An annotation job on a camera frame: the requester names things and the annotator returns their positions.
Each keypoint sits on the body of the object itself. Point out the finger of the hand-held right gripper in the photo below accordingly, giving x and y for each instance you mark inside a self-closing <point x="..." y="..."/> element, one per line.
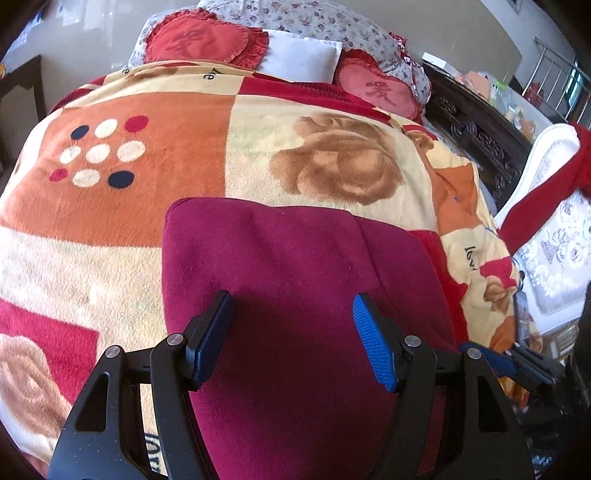
<point x="496" y="360"/>

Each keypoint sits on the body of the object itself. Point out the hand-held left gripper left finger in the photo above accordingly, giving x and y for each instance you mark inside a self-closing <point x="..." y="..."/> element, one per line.
<point x="213" y="337"/>

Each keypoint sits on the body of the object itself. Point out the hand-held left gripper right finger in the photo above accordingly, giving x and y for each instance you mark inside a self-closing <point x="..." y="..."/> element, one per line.
<point x="374" y="346"/>

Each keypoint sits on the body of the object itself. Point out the maroon fleece garment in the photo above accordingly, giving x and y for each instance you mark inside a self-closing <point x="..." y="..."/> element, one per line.
<point x="295" y="258"/>

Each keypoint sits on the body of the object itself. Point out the white lace cloth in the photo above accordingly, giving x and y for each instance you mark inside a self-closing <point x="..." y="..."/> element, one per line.
<point x="561" y="249"/>

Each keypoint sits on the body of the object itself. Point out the printed fleece blanket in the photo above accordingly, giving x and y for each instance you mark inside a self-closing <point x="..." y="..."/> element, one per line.
<point x="138" y="207"/>

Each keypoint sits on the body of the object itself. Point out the red cloth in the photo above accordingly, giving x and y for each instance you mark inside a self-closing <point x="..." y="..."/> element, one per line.
<point x="554" y="194"/>

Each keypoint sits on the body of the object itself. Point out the white chair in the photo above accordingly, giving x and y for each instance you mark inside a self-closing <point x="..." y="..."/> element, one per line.
<point x="545" y="143"/>

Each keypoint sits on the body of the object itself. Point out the carved dark wooden cabinet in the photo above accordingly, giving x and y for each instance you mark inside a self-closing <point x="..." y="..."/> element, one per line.
<point x="480" y="134"/>

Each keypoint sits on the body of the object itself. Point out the pile of colourful clutter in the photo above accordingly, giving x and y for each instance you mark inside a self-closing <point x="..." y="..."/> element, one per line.
<point x="503" y="99"/>

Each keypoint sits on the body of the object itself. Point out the red heart pillow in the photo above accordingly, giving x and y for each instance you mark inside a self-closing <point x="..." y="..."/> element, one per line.
<point x="257" y="44"/>
<point x="194" y="41"/>
<point x="378" y="87"/>

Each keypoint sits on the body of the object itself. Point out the metal railing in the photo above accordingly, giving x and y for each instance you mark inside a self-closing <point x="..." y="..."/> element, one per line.
<point x="561" y="78"/>

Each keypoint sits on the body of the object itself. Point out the white pillow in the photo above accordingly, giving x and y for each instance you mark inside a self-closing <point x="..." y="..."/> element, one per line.
<point x="300" y="53"/>

